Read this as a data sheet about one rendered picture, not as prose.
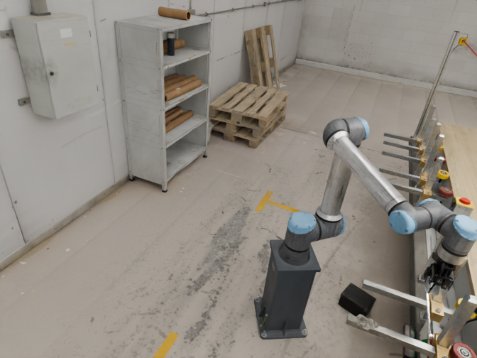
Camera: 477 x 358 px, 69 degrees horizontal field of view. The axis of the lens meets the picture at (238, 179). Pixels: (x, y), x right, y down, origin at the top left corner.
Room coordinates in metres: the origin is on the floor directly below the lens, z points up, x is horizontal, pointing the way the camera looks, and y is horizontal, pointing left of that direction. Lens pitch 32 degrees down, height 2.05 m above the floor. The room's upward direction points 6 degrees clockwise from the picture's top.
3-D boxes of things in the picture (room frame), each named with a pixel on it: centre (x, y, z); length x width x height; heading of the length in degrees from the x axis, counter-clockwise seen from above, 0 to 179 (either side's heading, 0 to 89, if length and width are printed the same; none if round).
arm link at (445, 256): (0.99, -0.83, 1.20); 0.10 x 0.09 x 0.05; 70
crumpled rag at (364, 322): (0.90, -0.57, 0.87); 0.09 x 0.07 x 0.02; 70
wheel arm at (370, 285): (1.08, -0.83, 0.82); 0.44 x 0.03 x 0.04; 70
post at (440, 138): (2.26, -1.36, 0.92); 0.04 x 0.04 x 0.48; 70
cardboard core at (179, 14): (3.47, 0.74, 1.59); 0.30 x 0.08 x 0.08; 69
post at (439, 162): (2.02, -1.28, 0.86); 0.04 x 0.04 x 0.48; 70
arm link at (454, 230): (1.00, -0.82, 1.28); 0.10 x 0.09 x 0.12; 25
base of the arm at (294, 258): (1.54, -0.38, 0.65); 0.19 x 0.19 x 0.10
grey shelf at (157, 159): (3.36, 0.77, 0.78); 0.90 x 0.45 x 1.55; 159
